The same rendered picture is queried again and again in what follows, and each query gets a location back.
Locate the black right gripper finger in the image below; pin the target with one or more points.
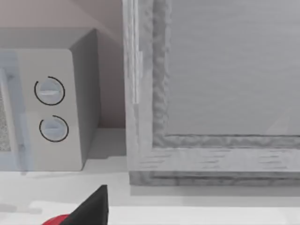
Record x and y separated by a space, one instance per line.
96 208

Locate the pale microwave oven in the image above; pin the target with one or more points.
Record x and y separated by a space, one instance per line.
70 105

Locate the pale microwave knob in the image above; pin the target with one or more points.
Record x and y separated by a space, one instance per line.
48 90
54 128

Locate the red round object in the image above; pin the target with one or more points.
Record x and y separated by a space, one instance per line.
55 220

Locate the pale blue microwave door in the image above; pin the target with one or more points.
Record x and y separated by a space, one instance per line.
11 112

